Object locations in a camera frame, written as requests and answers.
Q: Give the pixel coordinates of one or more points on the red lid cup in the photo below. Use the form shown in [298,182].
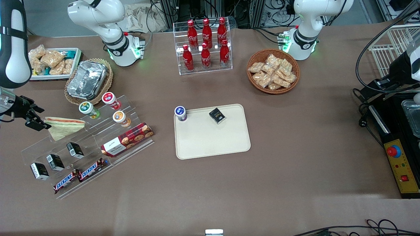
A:
[110,99]

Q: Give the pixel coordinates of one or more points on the scalloped wicker basket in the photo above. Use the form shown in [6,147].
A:
[110,78]

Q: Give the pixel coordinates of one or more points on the round wicker basket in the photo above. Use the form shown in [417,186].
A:
[252,83]

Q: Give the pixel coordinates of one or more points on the red cola bottle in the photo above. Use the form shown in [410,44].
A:
[222,29]
[187,59]
[191,32]
[224,54]
[205,56]
[207,31]

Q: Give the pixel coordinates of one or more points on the small black box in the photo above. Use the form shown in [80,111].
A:
[54,162]
[217,115]
[75,150]
[39,171]

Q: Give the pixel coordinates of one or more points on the orange lid cup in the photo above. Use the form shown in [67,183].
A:
[120,118]

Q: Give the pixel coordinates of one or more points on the white plastic bin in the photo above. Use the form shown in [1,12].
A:
[77,60]

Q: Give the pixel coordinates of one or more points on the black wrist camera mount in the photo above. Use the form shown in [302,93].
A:
[23,105]

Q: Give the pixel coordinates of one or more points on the cream plastic tray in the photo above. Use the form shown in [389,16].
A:
[213,141]

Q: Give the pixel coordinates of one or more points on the shiny metal tray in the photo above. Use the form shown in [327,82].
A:
[413,118]

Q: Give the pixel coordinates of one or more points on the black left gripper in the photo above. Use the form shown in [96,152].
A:
[384,82]

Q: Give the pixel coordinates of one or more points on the black sealing machine yellow panel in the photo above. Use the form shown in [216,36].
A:
[403,173]

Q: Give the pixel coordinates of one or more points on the Snickers bar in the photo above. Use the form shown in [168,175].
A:
[66,181]
[93,169]

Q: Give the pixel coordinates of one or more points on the clear acrylic bottle rack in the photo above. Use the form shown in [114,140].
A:
[215,67]

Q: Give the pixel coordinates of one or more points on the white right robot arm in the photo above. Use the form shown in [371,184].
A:
[98,16]

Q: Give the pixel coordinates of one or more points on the small white block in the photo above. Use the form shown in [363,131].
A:
[214,232]

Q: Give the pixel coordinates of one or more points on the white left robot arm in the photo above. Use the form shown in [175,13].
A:
[308,32]

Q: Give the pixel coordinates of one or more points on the clear snack pack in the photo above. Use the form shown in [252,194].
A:
[281,81]
[268,69]
[273,59]
[274,86]
[38,51]
[58,69]
[262,79]
[286,66]
[290,78]
[37,67]
[68,66]
[255,67]
[52,58]

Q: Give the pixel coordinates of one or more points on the red plaid cookie box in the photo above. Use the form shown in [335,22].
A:
[128,139]

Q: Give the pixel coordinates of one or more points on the teal packet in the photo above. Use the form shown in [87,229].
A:
[70,52]

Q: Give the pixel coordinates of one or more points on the red emergency stop button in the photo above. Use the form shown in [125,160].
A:
[392,151]

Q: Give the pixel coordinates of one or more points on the aluminium foil container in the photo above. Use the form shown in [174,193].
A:
[87,80]

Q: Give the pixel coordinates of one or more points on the purple lid cup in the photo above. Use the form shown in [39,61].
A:
[180,112]

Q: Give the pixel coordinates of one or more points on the clear acrylic stepped stand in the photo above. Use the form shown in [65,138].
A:
[95,137]

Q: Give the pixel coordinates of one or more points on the green lid cup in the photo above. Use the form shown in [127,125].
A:
[87,109]

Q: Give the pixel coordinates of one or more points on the triangle sandwich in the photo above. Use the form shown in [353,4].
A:
[65,126]

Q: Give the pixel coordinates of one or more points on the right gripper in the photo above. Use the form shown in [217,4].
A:
[22,107]

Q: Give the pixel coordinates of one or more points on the crumpled white cloth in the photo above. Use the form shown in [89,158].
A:
[137,18]

